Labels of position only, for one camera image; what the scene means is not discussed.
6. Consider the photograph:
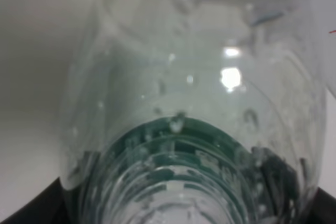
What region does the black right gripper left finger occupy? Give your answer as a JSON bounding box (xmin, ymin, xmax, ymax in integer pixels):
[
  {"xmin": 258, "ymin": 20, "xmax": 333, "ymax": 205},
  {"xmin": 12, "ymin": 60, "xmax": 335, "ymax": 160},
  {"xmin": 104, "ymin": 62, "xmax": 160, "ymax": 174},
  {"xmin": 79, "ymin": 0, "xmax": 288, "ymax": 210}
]
[{"xmin": 1, "ymin": 179, "xmax": 71, "ymax": 224}]

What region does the clear bottle with green label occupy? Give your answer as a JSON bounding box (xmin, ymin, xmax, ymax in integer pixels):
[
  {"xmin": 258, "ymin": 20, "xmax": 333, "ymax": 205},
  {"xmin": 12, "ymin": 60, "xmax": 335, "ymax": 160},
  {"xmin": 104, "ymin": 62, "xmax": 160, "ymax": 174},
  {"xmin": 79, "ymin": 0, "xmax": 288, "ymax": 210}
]
[{"xmin": 60, "ymin": 0, "xmax": 326, "ymax": 223}]

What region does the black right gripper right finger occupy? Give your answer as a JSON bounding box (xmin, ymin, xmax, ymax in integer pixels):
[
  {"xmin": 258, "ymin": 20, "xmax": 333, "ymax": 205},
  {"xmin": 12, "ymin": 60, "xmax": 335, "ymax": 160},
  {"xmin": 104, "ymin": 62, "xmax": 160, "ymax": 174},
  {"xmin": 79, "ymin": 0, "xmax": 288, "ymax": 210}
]
[{"xmin": 312, "ymin": 188, "xmax": 336, "ymax": 224}]

